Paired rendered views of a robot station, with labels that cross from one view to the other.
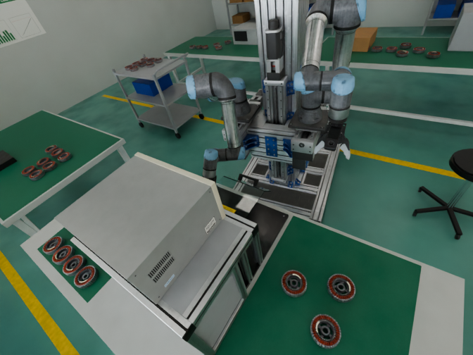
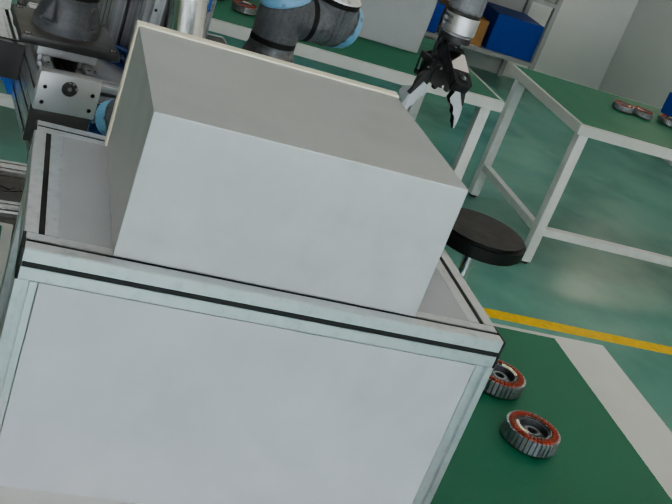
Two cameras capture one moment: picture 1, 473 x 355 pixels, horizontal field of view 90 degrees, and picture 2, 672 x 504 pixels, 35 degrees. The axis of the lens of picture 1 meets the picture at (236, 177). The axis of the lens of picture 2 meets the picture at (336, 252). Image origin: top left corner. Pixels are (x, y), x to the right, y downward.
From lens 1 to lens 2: 162 cm
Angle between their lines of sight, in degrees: 56
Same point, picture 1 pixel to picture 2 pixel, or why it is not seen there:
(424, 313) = (601, 389)
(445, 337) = (636, 407)
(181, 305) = (452, 311)
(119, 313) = not seen: outside the picture
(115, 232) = (346, 141)
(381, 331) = (581, 420)
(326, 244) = not seen: hidden behind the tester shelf
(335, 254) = not seen: hidden behind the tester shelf
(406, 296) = (570, 376)
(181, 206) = (395, 116)
